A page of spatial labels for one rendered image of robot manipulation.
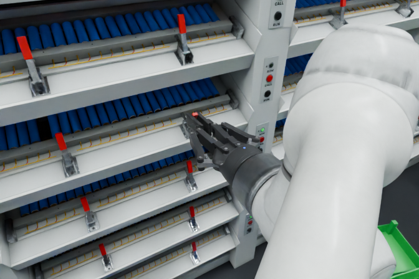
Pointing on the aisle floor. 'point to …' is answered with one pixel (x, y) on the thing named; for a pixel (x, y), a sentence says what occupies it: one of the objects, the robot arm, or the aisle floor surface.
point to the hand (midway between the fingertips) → (198, 124)
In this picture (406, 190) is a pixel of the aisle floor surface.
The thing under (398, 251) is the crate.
